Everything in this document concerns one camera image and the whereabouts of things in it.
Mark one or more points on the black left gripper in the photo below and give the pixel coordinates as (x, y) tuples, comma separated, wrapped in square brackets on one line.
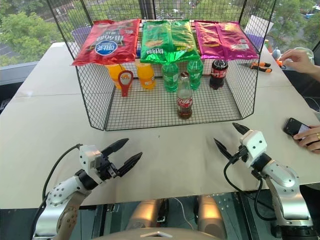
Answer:
[(106, 168)]

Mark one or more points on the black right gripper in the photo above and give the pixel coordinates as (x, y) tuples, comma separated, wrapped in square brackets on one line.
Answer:
[(242, 154)]

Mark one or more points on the black smartphone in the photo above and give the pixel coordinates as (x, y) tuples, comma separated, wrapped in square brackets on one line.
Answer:
[(292, 126)]

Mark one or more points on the person's bare forearm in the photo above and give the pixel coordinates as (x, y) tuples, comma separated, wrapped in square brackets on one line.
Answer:
[(315, 71)]

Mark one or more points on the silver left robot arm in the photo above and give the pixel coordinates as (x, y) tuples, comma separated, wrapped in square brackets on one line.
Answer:
[(62, 192)]

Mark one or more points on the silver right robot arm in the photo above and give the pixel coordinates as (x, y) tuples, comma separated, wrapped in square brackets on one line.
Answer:
[(282, 175)]

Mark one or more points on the glass cola bottle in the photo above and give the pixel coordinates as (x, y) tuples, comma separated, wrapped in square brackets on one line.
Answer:
[(184, 102)]

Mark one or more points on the orange bottle opener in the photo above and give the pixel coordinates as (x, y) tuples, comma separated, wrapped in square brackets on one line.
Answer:
[(125, 90)]

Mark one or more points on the dark cola plastic bottle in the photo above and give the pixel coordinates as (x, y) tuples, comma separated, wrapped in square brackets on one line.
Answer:
[(218, 75)]

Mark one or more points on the green soda bottle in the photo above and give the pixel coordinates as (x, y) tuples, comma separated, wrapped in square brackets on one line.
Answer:
[(195, 72), (170, 77)]

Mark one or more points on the orange soda bottle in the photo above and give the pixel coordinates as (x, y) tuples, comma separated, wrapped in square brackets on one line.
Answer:
[(146, 75), (113, 73)]

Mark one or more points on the person's hand with ring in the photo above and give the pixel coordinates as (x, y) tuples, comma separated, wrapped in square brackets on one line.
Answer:
[(311, 138)]

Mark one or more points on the person's bare hand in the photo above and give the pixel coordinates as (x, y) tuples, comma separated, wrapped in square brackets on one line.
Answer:
[(297, 58)]

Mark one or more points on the bronze rounded robot leg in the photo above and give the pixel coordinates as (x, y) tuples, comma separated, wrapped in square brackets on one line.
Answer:
[(211, 215), (145, 215)]

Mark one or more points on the orange black pliers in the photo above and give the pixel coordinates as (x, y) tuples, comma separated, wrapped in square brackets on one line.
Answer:
[(260, 65)]

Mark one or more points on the beige robot torso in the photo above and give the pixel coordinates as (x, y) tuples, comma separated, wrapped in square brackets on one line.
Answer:
[(160, 233)]

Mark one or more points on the small orange object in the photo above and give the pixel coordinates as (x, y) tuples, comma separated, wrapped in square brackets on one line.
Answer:
[(282, 65)]

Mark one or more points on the grey blue plush toy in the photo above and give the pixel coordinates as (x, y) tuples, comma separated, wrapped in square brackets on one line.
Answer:
[(276, 53)]

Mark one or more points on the magenta chip bag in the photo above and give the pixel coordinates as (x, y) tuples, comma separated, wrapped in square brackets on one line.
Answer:
[(225, 40)]

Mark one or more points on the red chip bag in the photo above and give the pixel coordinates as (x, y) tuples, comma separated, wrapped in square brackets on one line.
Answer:
[(107, 42)]

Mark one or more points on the purple white box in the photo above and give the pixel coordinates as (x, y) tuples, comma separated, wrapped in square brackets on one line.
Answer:
[(260, 27)]

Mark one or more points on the green chip bag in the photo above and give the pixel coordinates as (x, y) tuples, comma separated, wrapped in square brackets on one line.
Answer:
[(160, 42)]

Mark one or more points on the purple container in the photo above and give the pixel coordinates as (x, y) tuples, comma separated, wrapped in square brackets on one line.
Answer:
[(80, 35)]

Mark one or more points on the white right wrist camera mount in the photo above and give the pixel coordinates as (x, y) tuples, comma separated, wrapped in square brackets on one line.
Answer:
[(255, 143)]

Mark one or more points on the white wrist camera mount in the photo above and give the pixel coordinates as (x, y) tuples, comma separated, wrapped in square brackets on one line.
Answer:
[(255, 143), (86, 157)]

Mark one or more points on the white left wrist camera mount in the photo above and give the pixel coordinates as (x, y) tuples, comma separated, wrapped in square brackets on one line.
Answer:
[(86, 157)]

